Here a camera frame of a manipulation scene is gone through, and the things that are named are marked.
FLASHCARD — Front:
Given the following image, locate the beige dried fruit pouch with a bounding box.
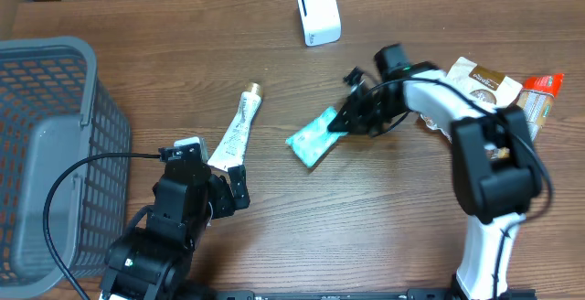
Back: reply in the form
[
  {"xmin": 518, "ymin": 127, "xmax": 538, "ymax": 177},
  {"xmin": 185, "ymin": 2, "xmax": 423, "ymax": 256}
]
[{"xmin": 419, "ymin": 56, "xmax": 524, "ymax": 162}]

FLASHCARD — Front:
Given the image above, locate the white barcode scanner stand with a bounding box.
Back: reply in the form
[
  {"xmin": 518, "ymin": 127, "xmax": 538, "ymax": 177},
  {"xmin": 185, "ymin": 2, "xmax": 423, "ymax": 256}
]
[{"xmin": 297, "ymin": 0, "xmax": 342, "ymax": 47}]

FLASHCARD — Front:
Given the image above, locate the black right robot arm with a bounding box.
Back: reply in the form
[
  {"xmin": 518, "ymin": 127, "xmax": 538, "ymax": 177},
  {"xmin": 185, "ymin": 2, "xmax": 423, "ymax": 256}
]
[{"xmin": 328, "ymin": 44, "xmax": 550, "ymax": 299}]

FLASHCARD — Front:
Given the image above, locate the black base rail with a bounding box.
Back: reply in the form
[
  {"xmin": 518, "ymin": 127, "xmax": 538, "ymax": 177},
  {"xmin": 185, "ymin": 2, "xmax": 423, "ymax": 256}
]
[{"xmin": 215, "ymin": 288, "xmax": 452, "ymax": 300}]

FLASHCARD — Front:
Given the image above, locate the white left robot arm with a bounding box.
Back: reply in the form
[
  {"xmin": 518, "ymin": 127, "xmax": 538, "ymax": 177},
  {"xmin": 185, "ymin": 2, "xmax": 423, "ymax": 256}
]
[{"xmin": 101, "ymin": 144, "xmax": 250, "ymax": 299}]

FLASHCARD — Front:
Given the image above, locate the white Pantene tube gold cap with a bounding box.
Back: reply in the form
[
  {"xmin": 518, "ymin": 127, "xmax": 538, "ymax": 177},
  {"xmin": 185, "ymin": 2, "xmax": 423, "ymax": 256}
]
[{"xmin": 208, "ymin": 82, "xmax": 262, "ymax": 172}]

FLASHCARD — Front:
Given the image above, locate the teal snack packet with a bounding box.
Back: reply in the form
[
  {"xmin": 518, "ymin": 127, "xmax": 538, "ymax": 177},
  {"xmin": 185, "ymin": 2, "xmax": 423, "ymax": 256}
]
[{"xmin": 285, "ymin": 106, "xmax": 347, "ymax": 168}]

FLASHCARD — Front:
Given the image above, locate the grey plastic shopping basket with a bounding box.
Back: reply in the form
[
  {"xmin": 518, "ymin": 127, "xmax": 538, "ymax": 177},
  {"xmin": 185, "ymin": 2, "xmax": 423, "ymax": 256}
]
[{"xmin": 1, "ymin": 37, "xmax": 132, "ymax": 298}]

